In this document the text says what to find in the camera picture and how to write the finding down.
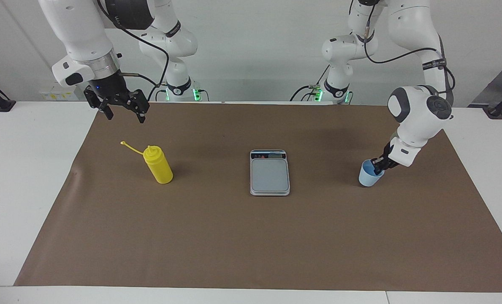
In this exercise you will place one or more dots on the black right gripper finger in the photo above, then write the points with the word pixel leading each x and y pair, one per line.
pixel 105 106
pixel 140 103

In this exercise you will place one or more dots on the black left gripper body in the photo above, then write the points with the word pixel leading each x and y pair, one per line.
pixel 390 151

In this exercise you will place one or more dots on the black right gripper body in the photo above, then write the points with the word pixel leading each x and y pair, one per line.
pixel 107 89

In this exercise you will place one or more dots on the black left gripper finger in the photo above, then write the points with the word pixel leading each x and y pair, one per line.
pixel 377 166
pixel 389 164

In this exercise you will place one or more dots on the yellow squeeze seasoning bottle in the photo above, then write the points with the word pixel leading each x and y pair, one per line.
pixel 160 169

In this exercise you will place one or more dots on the white wall socket box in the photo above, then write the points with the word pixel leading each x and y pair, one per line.
pixel 54 95

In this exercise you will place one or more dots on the silver digital kitchen scale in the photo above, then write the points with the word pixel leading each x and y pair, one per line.
pixel 269 175

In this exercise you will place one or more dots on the brown paper table mat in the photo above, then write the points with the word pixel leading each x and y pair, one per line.
pixel 234 236

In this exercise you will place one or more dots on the light blue plastic cup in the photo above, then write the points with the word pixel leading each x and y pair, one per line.
pixel 367 179

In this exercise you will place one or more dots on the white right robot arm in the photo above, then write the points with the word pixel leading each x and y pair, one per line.
pixel 82 29

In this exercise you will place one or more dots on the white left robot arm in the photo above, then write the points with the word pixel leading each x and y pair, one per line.
pixel 415 114

